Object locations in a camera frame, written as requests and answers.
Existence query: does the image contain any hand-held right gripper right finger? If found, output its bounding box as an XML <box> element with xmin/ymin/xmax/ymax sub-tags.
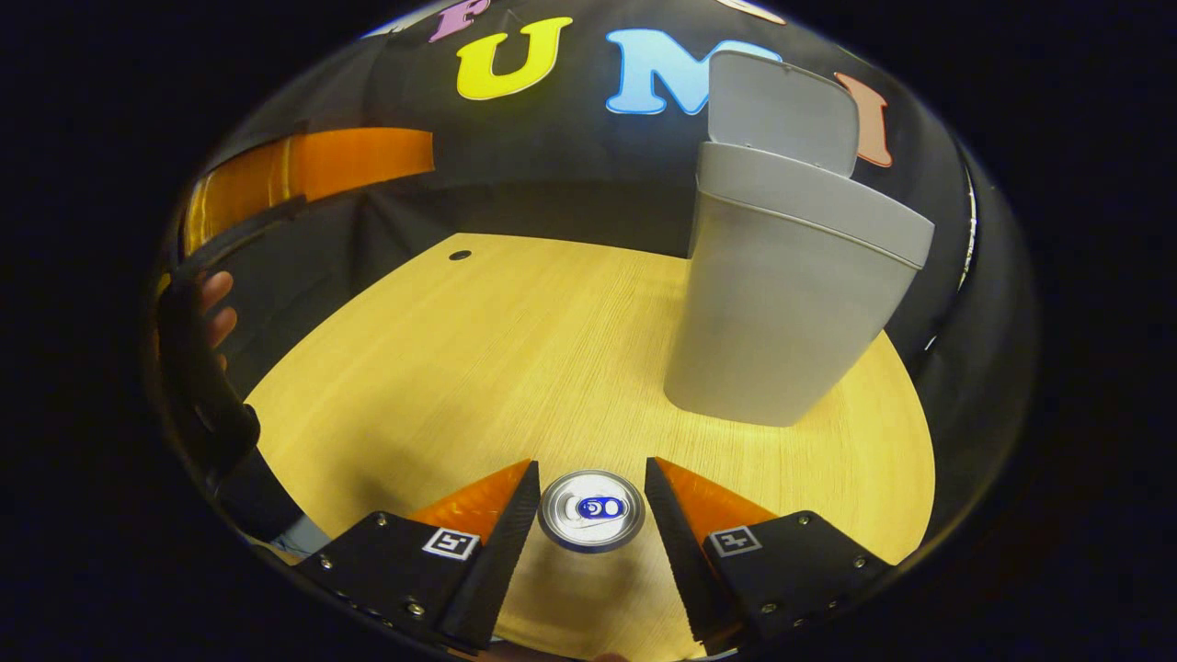
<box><xmin>644</xmin><ymin>457</ymin><xmax>895</xmax><ymax>656</ymax></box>

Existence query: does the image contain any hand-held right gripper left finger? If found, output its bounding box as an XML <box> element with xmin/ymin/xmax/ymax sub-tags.
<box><xmin>294</xmin><ymin>460</ymin><xmax>542</xmax><ymax>654</ymax></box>

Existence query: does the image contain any silver blue pop can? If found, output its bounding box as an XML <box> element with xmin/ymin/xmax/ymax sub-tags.
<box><xmin>538</xmin><ymin>469</ymin><xmax>646</xmax><ymax>554</ymax></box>

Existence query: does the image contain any white desktop garbage bin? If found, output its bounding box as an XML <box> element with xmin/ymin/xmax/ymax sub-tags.
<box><xmin>664</xmin><ymin>51</ymin><xmax>936</xmax><ymax>428</ymax></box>

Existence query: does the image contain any wooden desktop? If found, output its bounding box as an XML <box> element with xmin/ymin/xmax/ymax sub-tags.
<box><xmin>244</xmin><ymin>233</ymin><xmax>937</xmax><ymax>662</ymax></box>

